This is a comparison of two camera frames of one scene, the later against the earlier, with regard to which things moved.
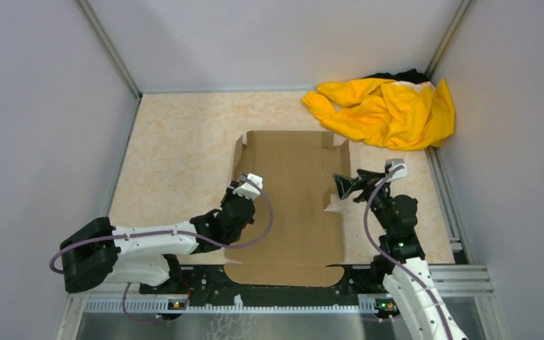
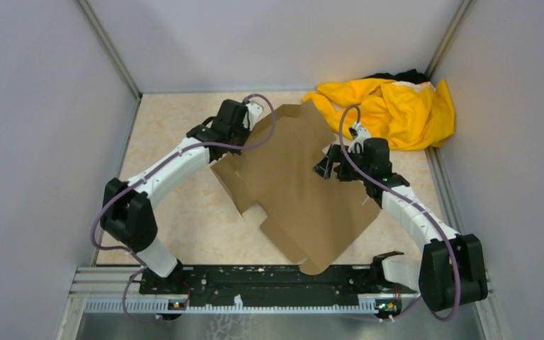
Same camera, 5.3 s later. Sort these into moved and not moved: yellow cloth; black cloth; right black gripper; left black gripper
Moved: left black gripper; right black gripper
Not moved: yellow cloth; black cloth
